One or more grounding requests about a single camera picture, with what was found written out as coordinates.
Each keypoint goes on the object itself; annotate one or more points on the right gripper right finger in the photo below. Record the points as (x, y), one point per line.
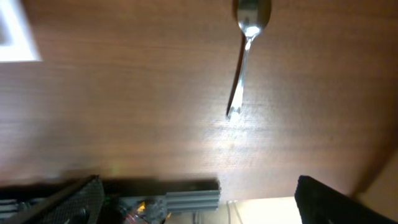
(317, 203)

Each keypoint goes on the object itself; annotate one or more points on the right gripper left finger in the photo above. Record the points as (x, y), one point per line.
(79, 202)

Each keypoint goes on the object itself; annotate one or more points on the metal spoon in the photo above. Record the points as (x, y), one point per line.
(252, 16)

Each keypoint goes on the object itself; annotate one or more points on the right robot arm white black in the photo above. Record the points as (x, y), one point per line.
(150, 201)

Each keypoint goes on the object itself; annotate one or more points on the white plastic cutlery tray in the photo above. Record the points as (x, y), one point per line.
(17, 40)

